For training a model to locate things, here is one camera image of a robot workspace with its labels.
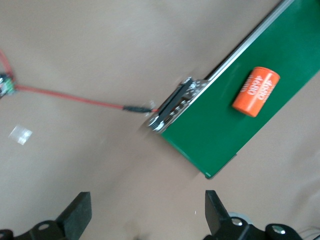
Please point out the orange cylinder 4680 print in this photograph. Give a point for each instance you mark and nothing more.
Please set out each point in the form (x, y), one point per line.
(255, 92)

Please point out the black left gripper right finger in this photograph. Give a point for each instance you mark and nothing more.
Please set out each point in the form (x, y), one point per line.
(217, 215)

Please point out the green conveyor belt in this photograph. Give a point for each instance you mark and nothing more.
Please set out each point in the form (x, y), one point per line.
(212, 140)

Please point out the small controller circuit board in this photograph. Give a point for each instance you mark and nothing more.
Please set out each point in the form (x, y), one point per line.
(6, 86)

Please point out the clear tape patch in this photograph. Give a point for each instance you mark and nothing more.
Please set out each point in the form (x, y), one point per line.
(21, 133)

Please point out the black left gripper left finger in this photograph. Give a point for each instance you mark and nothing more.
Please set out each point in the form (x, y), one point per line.
(75, 217)

